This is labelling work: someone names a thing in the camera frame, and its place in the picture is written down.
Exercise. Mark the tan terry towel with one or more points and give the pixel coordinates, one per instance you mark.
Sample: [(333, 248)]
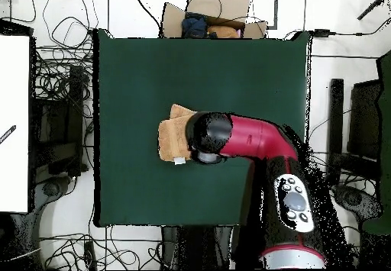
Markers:
[(171, 139)]

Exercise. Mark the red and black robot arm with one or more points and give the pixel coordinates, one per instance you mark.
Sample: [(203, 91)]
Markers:
[(259, 136)]

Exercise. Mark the orange cloth item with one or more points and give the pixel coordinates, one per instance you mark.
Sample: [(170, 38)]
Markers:
[(223, 32)]

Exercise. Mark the dark green table cloth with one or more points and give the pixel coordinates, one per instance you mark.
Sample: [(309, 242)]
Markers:
[(137, 69)]

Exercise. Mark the dark blue garment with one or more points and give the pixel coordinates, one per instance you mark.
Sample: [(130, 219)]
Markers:
[(194, 26)]

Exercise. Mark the brown cardboard box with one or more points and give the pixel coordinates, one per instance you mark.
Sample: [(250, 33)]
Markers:
[(232, 5)]

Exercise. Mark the black upright bar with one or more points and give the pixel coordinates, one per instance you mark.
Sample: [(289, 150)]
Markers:
[(336, 115)]

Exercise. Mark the black power strip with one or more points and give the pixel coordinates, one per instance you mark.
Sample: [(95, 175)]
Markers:
[(89, 254)]

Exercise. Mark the black power adapter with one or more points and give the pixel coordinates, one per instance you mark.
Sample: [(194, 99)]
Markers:
[(321, 33)]

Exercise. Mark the white board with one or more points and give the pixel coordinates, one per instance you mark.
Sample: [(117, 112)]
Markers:
[(13, 100)]

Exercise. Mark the green cloth drape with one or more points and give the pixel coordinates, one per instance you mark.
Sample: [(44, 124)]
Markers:
[(385, 130)]

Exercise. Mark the dark slim rod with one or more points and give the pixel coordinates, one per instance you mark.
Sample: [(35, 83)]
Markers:
[(372, 6)]

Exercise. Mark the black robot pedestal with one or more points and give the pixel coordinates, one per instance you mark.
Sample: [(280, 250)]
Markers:
[(198, 246)]

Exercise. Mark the black stand frame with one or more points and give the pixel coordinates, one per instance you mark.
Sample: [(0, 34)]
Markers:
[(74, 115)]

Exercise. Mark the grey angled frame bar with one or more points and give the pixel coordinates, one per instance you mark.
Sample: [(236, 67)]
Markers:
[(275, 8)]

